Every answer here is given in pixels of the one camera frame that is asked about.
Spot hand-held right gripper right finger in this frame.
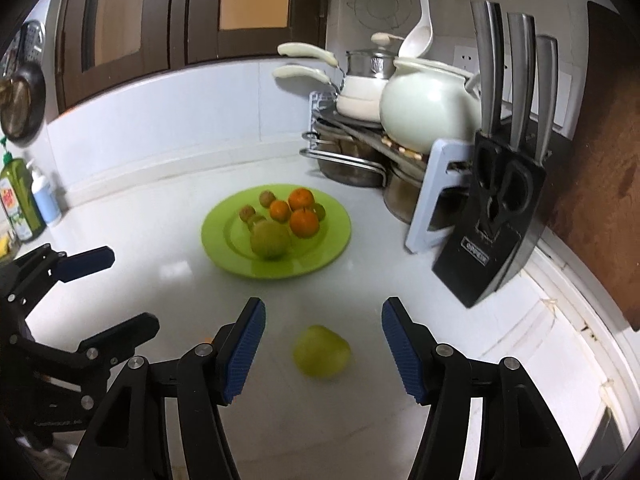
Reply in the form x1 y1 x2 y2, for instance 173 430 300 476
381 297 583 480

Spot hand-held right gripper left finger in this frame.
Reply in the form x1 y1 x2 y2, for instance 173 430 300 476
65 297 267 480

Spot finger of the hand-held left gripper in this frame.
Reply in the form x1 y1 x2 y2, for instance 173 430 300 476
5 244 116 322
10 311 161 413

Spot green apple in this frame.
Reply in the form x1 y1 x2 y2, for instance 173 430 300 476
292 325 352 379

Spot green plate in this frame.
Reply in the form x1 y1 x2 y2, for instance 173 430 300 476
201 183 352 280

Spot large orange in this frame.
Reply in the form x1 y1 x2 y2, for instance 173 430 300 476
289 208 320 238

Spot white and blue bottle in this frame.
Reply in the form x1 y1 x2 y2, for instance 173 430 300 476
27 160 63 226

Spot green dish soap bottle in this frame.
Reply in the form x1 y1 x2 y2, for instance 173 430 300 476
0 137 45 242

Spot large yellow-green pear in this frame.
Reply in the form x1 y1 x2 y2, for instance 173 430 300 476
250 220 292 261

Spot black knife block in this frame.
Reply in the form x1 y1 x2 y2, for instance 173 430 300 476
431 130 547 309

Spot white pot rack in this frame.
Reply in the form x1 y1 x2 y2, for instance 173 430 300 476
300 91 476 255

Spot hanging dark pan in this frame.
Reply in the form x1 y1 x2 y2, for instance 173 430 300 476
0 72 47 144

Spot black scissors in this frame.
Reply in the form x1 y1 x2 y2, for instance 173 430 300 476
472 140 534 239

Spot wooden bead trivet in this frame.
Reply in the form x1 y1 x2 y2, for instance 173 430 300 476
382 135 420 159

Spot hanging metal skimmer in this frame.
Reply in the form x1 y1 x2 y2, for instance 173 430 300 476
20 20 46 77

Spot white ceramic pot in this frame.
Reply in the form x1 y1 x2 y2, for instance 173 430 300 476
379 57 483 153

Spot cream saucepan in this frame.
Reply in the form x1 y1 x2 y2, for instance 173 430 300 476
273 64 388 120

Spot brown wooden cutting board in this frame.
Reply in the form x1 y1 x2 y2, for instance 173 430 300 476
547 1 640 334

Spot steel pot with lid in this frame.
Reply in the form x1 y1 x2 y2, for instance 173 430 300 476
277 32 406 82

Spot steel knife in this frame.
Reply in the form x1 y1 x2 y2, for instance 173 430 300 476
506 11 537 154
470 1 505 139
535 35 559 169

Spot white ladle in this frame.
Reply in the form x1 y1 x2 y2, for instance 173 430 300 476
397 0 434 59

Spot white wall outlet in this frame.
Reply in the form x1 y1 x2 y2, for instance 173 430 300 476
452 44 479 74

